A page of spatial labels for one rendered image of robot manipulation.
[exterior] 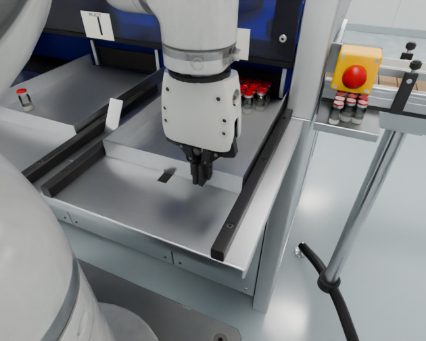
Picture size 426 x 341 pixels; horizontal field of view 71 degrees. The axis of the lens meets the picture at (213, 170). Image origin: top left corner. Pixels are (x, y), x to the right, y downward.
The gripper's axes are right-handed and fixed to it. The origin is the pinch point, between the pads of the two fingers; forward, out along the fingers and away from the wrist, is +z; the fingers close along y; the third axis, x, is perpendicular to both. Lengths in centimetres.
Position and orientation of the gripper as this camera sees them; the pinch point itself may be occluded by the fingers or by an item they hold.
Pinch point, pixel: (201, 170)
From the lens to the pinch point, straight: 45.2
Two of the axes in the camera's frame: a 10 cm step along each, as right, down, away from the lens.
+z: -0.1, 7.9, 6.1
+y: -9.2, -2.5, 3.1
